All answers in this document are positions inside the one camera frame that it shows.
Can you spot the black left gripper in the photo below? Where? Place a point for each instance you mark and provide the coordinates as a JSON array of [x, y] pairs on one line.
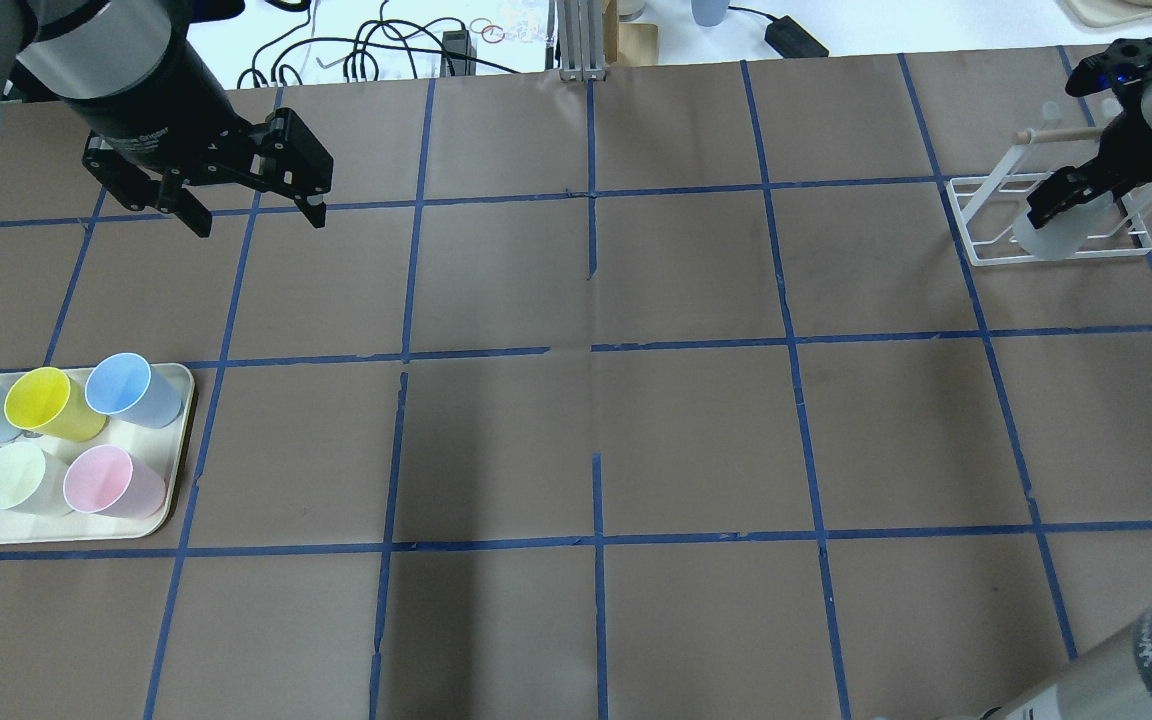
[[151, 105]]

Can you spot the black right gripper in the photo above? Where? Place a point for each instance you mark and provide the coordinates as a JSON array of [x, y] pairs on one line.
[[1126, 140]]

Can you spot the translucent white plastic cup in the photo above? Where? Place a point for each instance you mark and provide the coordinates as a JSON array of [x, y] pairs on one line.
[[1076, 229]]

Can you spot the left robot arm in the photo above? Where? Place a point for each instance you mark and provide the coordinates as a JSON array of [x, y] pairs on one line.
[[79, 50]]

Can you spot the blue plastic cup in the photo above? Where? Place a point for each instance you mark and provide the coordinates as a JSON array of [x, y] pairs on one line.
[[127, 387]]

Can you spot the yellow plastic cup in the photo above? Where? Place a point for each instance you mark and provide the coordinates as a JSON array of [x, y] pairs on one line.
[[49, 402]]

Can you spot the pink plastic cup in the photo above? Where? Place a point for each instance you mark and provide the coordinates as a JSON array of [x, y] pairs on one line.
[[108, 481]]

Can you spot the pale green plastic cup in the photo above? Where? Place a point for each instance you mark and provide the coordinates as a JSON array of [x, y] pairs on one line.
[[31, 481]]

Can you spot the black power adapter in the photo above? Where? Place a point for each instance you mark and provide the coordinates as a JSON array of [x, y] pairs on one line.
[[791, 41]]

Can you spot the cream plastic tray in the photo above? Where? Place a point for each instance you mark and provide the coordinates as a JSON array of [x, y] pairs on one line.
[[161, 449]]

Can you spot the white wire cup rack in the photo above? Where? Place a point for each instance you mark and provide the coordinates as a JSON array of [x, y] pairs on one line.
[[984, 206]]

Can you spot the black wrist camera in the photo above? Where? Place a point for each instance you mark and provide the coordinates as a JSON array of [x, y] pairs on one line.
[[1124, 66]]

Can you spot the aluminium frame post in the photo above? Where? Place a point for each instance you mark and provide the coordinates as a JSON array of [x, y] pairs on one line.
[[579, 49]]

